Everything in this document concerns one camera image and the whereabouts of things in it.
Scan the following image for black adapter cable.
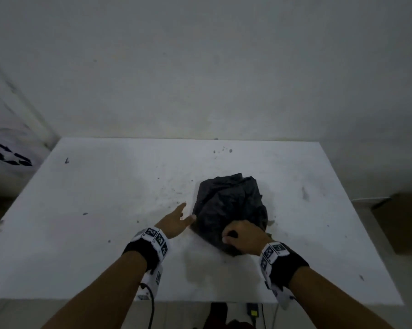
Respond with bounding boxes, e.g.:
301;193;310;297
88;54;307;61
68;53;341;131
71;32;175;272
252;304;267;329

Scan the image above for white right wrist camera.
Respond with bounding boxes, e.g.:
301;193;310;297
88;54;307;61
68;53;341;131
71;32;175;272
267;281;295;311

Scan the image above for person's black shoe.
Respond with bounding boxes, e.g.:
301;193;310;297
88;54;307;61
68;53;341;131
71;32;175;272
209;302;229;329

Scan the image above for wristband with markers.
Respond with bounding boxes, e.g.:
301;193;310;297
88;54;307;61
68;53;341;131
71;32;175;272
122;226;171;275
259;241;310;292

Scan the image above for right wristband with markers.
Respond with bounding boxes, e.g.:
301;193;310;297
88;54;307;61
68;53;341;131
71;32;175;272
259;241;310;292

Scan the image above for white table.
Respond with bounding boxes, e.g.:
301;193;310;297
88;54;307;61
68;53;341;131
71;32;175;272
0;137;405;307

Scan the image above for white wall cable conduit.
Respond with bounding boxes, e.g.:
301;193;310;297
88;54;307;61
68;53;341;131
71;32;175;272
351;196;391;203

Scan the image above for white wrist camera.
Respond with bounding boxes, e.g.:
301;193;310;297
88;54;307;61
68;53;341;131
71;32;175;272
267;281;295;311
136;263;164;302

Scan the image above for person's right forearm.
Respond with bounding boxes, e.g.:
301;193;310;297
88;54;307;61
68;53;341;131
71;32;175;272
288;266;395;329

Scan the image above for person's left hand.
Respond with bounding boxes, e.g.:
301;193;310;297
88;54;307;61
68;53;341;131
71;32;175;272
153;202;197;241

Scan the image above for person's right hand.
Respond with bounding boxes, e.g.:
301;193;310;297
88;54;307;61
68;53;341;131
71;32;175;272
222;219;273;256

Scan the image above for left wristband with markers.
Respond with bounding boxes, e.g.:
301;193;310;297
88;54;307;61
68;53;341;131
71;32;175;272
122;226;171;275

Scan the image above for black recycling symbol sticker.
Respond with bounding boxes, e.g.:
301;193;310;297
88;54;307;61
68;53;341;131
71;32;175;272
0;140;33;167

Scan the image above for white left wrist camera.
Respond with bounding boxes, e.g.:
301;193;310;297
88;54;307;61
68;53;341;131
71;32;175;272
136;263;164;302

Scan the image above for person's left forearm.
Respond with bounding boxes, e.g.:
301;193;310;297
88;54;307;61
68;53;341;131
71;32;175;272
41;250;148;329

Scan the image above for brown cardboard box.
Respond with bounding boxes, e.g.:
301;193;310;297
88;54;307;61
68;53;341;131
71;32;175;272
373;192;412;257

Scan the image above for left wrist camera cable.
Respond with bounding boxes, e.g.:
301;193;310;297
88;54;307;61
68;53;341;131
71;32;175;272
141;283;156;329

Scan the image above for new black trash bag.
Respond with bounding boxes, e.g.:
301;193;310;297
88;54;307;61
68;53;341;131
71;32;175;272
191;173;269;257

